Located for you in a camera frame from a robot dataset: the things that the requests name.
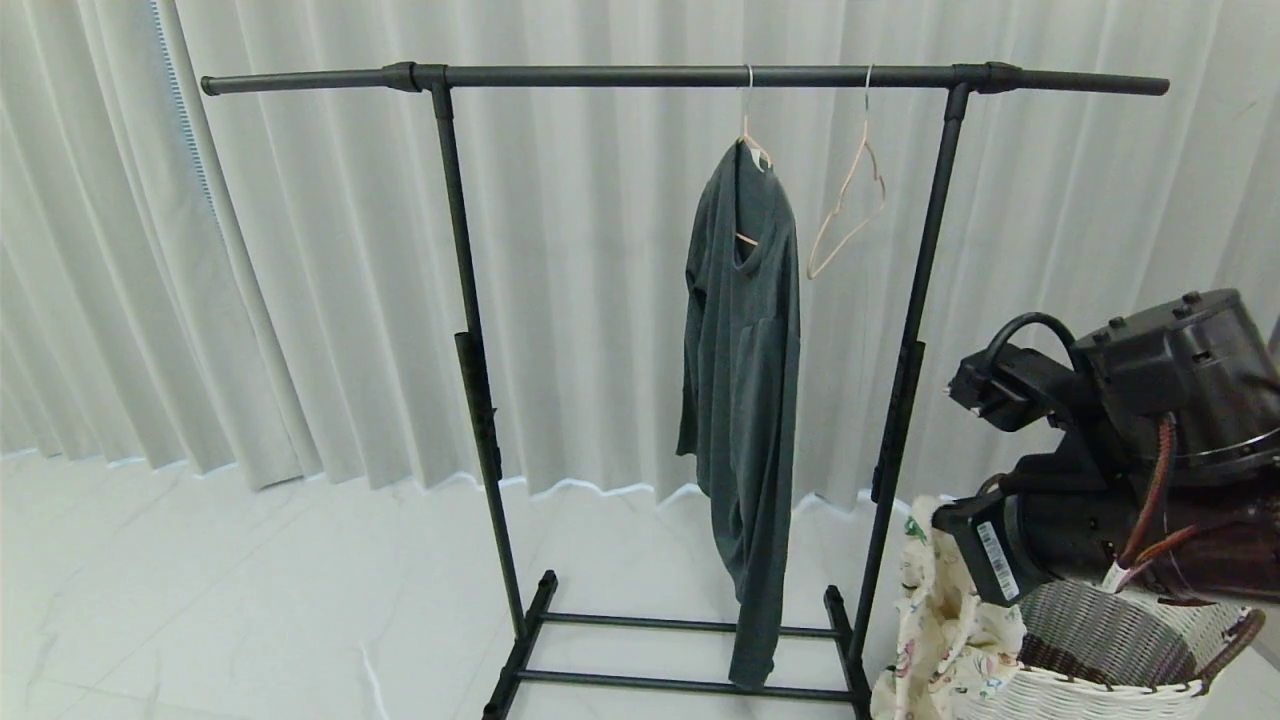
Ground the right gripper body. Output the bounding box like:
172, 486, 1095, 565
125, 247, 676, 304
932, 488, 1133, 609

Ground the cream printed garment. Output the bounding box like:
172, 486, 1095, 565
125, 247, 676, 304
870, 495, 1029, 720

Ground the dark grey t-shirt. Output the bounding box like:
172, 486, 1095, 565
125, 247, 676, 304
676, 140, 803, 689

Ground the pink clothes hanger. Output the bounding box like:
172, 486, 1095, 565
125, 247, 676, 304
806, 65, 889, 281
735, 65, 773, 249

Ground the white laundry basket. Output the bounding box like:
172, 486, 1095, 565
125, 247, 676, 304
950, 575, 1267, 720

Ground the black clothes rack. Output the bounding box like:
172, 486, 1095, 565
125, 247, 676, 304
200, 60, 1171, 720

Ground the white curtain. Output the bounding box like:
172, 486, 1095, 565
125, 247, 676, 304
0, 0, 1280, 511

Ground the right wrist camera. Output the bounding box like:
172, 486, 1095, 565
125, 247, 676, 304
947, 345, 1101, 491

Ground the black cable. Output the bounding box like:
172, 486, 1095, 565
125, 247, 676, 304
985, 312, 1083, 379

